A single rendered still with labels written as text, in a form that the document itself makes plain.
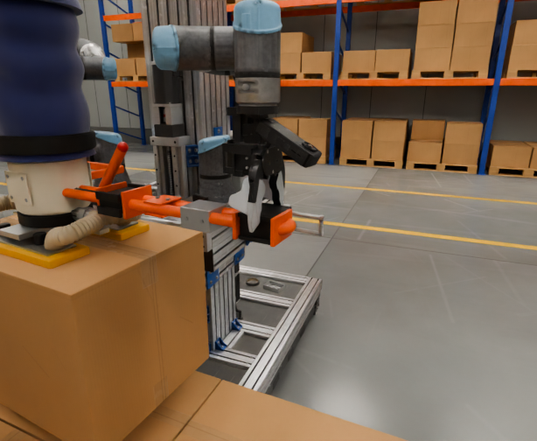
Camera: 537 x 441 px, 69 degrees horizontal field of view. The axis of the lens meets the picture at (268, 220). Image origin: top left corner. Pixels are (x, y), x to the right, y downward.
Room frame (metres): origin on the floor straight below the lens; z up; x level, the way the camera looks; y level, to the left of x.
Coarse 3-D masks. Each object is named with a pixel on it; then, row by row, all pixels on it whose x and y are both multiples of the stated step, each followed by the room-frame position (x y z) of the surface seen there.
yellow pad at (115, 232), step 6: (132, 222) 0.99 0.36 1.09; (138, 222) 1.01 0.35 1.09; (114, 228) 0.95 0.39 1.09; (120, 228) 0.95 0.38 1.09; (126, 228) 0.96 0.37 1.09; (132, 228) 0.96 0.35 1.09; (138, 228) 0.97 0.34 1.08; (144, 228) 0.99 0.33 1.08; (96, 234) 0.96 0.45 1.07; (102, 234) 0.95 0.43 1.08; (108, 234) 0.94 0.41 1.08; (114, 234) 0.93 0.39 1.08; (120, 234) 0.92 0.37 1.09; (126, 234) 0.93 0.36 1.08; (132, 234) 0.95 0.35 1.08; (120, 240) 0.92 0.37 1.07
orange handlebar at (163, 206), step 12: (96, 168) 1.24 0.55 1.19; (120, 168) 1.19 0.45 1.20; (72, 192) 0.88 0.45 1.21; (84, 192) 0.86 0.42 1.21; (132, 204) 0.79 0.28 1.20; (144, 204) 0.78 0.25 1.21; (156, 204) 0.76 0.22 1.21; (168, 204) 0.79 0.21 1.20; (180, 204) 0.78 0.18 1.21; (156, 216) 0.76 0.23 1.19; (216, 216) 0.69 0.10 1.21; (228, 216) 0.68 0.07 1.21; (288, 228) 0.64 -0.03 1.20
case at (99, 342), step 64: (0, 256) 0.81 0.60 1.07; (128, 256) 0.82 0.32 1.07; (192, 256) 0.95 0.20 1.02; (0, 320) 0.76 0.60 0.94; (64, 320) 0.65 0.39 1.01; (128, 320) 0.74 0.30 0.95; (192, 320) 0.93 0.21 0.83; (0, 384) 0.79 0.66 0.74; (64, 384) 0.67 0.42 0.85; (128, 384) 0.72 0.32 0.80
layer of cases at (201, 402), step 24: (192, 384) 1.02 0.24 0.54; (216, 384) 1.02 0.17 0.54; (0, 408) 0.92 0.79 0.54; (168, 408) 0.92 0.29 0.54; (192, 408) 0.92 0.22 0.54; (216, 408) 0.92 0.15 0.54; (240, 408) 0.92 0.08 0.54; (264, 408) 0.92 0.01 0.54; (288, 408) 0.92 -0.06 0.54; (0, 432) 0.83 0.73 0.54; (24, 432) 0.84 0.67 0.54; (48, 432) 0.83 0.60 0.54; (144, 432) 0.83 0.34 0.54; (168, 432) 0.83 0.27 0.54; (192, 432) 0.83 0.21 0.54; (216, 432) 0.83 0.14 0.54; (240, 432) 0.83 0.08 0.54; (264, 432) 0.83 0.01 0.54; (288, 432) 0.83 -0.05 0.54; (312, 432) 0.83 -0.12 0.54; (336, 432) 0.83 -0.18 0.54; (360, 432) 0.83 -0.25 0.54
